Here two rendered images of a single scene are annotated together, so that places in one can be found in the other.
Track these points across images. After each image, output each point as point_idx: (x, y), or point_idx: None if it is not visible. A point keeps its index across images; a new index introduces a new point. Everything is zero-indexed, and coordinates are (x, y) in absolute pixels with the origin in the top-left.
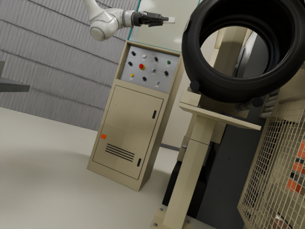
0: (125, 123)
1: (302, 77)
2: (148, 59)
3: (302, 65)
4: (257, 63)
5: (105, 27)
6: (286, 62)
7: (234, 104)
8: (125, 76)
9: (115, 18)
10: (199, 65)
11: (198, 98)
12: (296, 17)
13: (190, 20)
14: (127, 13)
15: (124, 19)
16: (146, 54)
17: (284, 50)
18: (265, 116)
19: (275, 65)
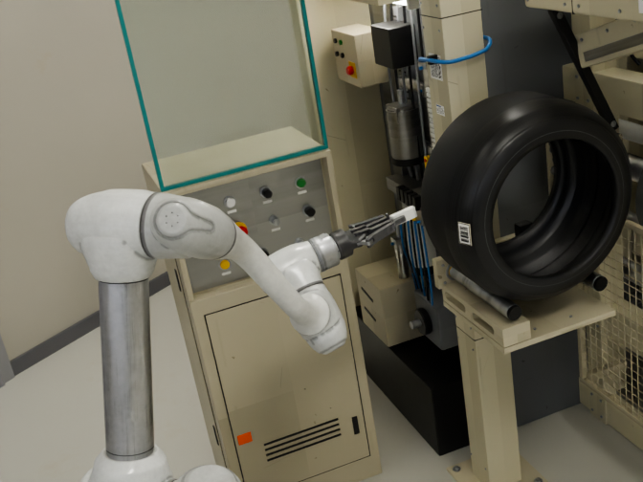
0: (282, 376)
1: None
2: (243, 203)
3: (576, 78)
4: None
5: (344, 326)
6: (617, 220)
7: None
8: (208, 276)
9: (323, 287)
10: (512, 285)
11: (527, 327)
12: (609, 156)
13: (467, 223)
14: (329, 256)
15: (326, 267)
16: (232, 194)
17: (577, 141)
18: None
19: (571, 165)
